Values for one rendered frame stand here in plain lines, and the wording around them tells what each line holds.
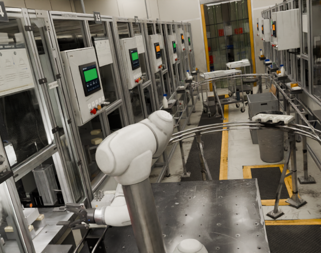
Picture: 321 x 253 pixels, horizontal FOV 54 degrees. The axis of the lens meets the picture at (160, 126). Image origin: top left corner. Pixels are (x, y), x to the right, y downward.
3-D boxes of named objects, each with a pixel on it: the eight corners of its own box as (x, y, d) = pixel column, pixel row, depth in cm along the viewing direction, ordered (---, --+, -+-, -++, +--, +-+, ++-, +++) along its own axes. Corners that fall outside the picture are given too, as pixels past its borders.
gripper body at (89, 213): (102, 219, 160) (85, 219, 163) (98, 204, 158) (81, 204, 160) (96, 227, 153) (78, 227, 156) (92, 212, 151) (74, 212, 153)
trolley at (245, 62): (256, 100, 762) (253, 59, 736) (232, 103, 768) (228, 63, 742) (249, 93, 843) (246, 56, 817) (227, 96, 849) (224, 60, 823)
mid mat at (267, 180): (303, 205, 312) (303, 204, 312) (246, 206, 325) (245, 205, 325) (286, 163, 405) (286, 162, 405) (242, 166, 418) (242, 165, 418)
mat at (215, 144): (226, 205, 333) (226, 204, 333) (172, 206, 348) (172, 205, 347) (228, 94, 879) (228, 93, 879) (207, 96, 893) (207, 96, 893)
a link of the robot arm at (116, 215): (108, 231, 153) (115, 209, 164) (138, 231, 149) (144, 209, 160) (101, 217, 147) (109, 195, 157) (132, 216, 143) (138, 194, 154)
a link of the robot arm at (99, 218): (109, 202, 157) (98, 202, 159) (102, 212, 149) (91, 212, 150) (113, 218, 160) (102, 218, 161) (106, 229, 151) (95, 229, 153)
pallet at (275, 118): (252, 126, 321) (251, 116, 318) (259, 122, 330) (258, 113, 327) (288, 129, 295) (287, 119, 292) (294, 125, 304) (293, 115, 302)
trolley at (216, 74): (208, 118, 667) (202, 73, 641) (202, 113, 721) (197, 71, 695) (248, 111, 672) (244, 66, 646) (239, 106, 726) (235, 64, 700)
